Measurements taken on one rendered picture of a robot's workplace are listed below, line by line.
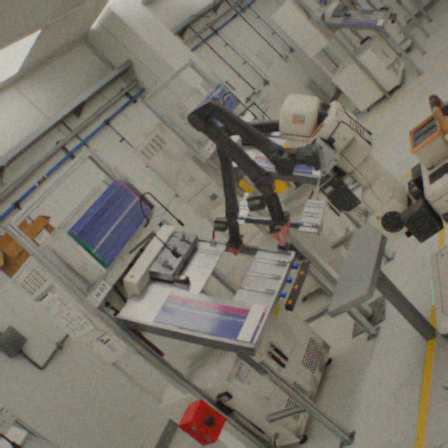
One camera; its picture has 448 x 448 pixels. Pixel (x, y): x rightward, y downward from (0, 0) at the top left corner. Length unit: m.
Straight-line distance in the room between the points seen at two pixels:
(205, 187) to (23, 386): 1.89
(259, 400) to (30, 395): 1.80
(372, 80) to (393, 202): 4.78
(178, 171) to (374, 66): 3.69
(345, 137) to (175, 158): 1.92
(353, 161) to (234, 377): 1.22
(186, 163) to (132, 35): 2.38
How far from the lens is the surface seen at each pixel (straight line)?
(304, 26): 7.01
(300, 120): 2.22
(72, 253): 2.80
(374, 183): 2.32
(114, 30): 6.03
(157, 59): 5.89
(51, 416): 4.08
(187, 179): 3.95
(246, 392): 2.84
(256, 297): 2.76
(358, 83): 7.12
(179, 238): 3.07
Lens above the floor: 1.65
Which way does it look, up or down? 11 degrees down
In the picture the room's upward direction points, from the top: 46 degrees counter-clockwise
